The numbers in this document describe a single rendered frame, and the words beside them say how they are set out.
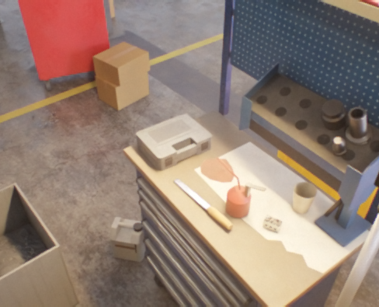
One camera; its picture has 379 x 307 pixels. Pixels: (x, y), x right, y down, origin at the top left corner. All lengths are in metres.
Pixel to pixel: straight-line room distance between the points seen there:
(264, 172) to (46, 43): 2.66
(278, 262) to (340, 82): 0.61
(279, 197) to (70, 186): 1.81
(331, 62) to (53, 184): 2.20
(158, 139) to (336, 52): 0.75
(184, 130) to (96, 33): 2.30
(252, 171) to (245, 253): 0.39
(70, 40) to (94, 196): 1.56
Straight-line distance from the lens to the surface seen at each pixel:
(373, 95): 1.33
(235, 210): 1.41
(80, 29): 3.81
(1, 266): 2.27
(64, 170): 3.12
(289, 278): 1.33
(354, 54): 1.33
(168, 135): 1.66
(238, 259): 1.34
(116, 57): 3.60
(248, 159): 1.66
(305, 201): 1.44
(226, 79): 1.79
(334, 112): 1.28
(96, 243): 2.61
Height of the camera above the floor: 2.05
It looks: 41 degrees down
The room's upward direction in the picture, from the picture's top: straight up
